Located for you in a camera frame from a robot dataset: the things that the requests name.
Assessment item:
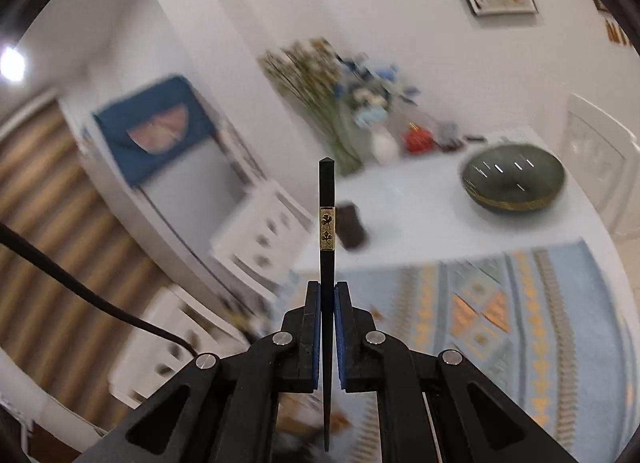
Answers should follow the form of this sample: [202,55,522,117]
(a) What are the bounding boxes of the ceiling light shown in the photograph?
[0,43,28,84]

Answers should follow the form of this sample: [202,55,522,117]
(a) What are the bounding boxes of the dark green bowl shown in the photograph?
[460,143,567,214]

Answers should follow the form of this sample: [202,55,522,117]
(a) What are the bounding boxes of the white vase with blue flowers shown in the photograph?
[332,50,421,164]

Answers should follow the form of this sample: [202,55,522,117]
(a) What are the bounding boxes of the blue cloth cover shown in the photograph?
[94,74,218,189]

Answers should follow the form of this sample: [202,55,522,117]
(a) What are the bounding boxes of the hanging tassels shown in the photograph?
[602,13,635,49]

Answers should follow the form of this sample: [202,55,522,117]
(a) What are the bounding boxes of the dark brown pot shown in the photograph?
[335,202,368,249]

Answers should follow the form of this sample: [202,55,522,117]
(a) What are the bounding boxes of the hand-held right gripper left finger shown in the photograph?
[75,280,323,463]

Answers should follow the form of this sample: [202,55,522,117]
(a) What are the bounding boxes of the glass vase with green stems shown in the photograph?
[257,38,363,176]

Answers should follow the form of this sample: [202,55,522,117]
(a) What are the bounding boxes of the red lidded teacup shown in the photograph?
[402,123,438,154]

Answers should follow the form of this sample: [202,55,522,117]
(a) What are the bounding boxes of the dark phone stand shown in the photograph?
[436,122,466,150]

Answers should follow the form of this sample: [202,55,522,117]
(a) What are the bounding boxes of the blue patterned tablecloth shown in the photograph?
[280,238,640,463]

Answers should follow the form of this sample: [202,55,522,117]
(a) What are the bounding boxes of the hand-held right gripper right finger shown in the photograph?
[334,280,581,463]

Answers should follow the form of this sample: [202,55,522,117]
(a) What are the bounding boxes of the black chopstick gold band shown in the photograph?
[317,157,337,453]

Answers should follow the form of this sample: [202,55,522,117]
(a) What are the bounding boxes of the white refrigerator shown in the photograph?
[57,74,281,304]

